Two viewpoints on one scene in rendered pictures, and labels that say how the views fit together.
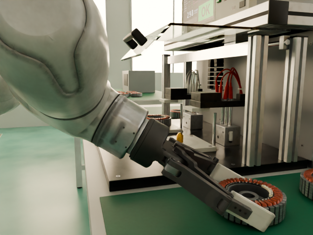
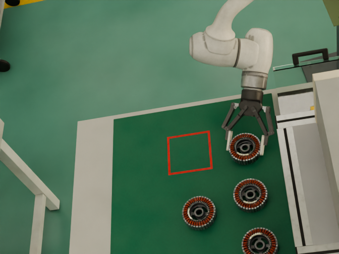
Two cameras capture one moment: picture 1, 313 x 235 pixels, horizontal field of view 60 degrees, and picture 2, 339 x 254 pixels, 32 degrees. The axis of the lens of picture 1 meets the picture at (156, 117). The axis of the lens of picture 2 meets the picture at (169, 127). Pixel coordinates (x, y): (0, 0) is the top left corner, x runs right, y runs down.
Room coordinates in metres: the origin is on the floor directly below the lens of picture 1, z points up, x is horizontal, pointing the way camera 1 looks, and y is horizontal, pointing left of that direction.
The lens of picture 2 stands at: (0.83, -1.11, 2.54)
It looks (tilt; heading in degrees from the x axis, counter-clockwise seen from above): 55 degrees down; 125
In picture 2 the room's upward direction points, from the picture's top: 24 degrees counter-clockwise
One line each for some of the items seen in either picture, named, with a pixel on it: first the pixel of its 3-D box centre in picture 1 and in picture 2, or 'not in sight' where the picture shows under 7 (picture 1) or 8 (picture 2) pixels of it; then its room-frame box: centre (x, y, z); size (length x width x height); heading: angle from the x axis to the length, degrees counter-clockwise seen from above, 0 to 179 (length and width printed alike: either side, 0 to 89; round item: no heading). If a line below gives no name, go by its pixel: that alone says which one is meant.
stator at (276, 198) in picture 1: (248, 199); (245, 148); (0.42, -0.15, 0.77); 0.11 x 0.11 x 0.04
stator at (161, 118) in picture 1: (155, 120); not in sight; (0.98, 0.00, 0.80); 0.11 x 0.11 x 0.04
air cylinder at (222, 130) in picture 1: (225, 133); not in sight; (0.78, -0.20, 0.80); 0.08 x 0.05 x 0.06; 16
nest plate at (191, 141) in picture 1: (179, 144); not in sight; (0.74, -0.07, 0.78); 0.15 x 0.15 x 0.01; 16
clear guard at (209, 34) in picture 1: (196, 46); (318, 97); (0.67, -0.09, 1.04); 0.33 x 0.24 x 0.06; 106
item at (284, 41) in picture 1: (218, 52); not in sight; (0.91, -0.20, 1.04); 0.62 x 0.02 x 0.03; 16
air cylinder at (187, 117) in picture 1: (192, 120); not in sight; (1.02, -0.14, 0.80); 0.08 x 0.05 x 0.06; 16
